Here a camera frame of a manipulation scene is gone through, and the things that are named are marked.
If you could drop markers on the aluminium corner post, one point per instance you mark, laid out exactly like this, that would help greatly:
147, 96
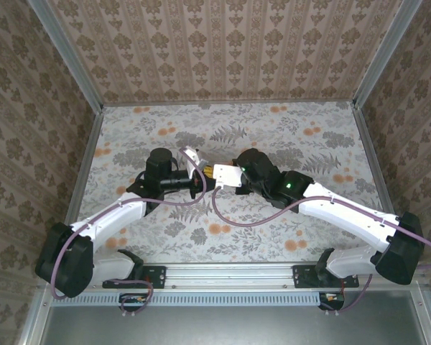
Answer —
384, 57
68, 61

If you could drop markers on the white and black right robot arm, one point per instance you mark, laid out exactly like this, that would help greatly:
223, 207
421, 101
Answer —
345, 215

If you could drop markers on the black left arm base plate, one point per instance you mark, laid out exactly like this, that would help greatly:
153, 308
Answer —
158, 276

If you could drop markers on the aluminium table side rail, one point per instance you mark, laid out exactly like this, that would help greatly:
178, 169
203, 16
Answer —
90, 158
373, 161

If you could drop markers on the aluminium table end rail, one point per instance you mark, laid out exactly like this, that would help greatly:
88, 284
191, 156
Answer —
230, 104

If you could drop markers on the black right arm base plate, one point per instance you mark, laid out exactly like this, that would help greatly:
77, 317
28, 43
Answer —
301, 276

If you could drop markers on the aluminium frame bar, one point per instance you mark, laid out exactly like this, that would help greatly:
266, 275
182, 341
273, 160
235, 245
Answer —
34, 320
425, 316

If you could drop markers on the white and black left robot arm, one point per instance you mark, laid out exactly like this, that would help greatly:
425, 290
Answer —
107, 219

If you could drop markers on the grey metal sheet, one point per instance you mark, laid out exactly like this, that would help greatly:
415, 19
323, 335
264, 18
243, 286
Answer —
237, 327

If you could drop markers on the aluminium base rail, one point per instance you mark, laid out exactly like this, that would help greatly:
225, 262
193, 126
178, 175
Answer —
230, 276

